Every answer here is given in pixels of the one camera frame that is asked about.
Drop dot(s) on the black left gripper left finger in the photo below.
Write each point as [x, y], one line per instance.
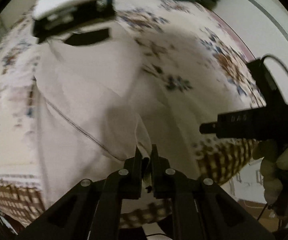
[126, 183]

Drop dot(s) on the white bed headboard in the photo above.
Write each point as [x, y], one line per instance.
[261, 24]

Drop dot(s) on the black folded clothes stack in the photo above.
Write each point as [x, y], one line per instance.
[72, 17]

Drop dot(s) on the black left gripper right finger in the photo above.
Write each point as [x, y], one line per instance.
[166, 181]

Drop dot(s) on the right hand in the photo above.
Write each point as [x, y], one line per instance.
[274, 169]

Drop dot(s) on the beige long sleeve shirt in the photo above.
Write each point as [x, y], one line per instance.
[95, 108]

